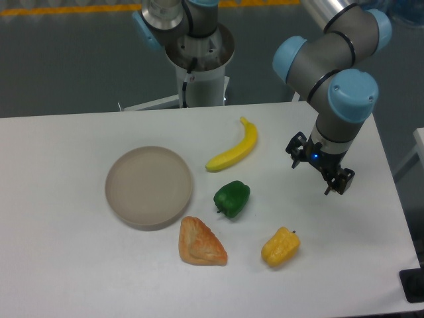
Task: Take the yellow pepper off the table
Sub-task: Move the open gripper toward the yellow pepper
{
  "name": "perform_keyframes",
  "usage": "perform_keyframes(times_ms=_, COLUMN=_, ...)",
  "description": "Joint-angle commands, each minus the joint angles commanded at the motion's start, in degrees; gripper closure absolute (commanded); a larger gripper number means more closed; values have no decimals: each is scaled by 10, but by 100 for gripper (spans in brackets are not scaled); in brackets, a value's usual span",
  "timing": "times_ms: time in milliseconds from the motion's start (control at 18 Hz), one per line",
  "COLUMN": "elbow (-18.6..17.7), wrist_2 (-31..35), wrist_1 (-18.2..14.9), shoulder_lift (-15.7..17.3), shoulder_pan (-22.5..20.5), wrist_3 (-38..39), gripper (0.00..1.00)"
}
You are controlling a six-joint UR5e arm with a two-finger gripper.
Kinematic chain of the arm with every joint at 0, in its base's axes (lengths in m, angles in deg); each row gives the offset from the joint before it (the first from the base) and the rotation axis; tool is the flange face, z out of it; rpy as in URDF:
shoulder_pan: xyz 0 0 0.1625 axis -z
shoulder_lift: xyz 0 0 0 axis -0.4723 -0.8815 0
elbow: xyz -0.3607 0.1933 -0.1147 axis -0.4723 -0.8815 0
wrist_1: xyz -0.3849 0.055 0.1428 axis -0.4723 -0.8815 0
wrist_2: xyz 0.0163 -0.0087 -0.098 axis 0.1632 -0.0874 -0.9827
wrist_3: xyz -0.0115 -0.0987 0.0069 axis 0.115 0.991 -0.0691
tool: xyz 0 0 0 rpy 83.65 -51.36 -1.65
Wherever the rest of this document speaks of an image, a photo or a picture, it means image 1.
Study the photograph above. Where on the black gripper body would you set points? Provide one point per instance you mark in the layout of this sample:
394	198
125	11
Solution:
324	155

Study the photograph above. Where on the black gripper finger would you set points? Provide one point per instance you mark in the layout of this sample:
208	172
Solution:
295	149
338	179

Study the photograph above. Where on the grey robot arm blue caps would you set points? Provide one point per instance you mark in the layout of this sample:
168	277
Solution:
322	72

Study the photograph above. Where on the yellow bell pepper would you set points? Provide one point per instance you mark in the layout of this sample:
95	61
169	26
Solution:
281	247

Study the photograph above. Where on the green bell pepper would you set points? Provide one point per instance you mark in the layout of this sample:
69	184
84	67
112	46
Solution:
231	198

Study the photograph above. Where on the yellow banana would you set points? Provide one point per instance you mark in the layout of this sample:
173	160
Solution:
237	153

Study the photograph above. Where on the white furniture at right edge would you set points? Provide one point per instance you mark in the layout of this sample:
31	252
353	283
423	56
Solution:
413	157

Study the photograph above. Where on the black device at table edge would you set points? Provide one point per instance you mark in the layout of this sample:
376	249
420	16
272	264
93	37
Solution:
412	284

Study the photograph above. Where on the golden triangular pastry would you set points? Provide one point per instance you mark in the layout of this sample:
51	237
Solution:
198	245

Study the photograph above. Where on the beige round plate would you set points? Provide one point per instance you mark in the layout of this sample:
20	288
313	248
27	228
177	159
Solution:
149	187

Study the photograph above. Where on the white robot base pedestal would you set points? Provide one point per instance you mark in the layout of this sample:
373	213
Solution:
200	71

